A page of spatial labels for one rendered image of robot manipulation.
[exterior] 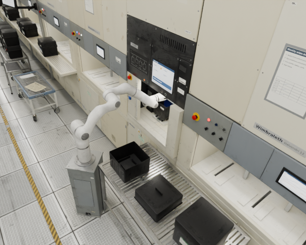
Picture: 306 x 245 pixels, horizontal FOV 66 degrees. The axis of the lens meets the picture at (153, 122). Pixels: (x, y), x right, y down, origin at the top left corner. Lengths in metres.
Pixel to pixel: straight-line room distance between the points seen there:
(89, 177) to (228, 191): 1.26
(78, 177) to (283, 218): 1.78
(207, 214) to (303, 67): 1.07
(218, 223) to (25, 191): 2.37
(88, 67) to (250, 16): 2.87
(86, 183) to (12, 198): 1.15
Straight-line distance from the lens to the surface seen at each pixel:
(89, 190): 2.54
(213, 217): 1.77
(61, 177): 3.35
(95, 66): 3.95
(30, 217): 3.10
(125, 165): 2.31
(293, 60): 1.37
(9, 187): 3.47
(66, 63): 4.34
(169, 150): 2.24
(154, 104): 2.33
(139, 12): 2.20
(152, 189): 2.01
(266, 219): 2.09
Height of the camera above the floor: 2.46
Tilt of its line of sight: 37 degrees down
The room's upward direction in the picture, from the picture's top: 4 degrees clockwise
